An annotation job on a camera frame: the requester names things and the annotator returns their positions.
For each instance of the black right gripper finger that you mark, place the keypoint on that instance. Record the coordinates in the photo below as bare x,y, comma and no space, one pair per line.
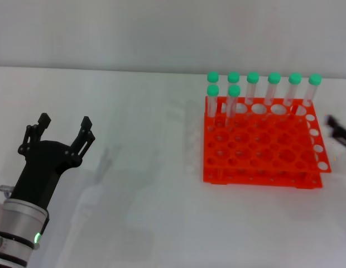
344,143
339,125

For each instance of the grey metal left wrist bracket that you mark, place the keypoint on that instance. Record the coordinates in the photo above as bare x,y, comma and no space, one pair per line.
6,191

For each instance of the clear test tube green cap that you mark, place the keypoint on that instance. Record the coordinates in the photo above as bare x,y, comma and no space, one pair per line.
274,77
233,77
213,90
315,79
253,77
295,78
234,90
213,76

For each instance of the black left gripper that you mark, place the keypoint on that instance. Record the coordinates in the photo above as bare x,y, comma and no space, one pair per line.
42,170

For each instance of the orange test tube rack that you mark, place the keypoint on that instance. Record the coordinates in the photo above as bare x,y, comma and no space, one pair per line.
262,150

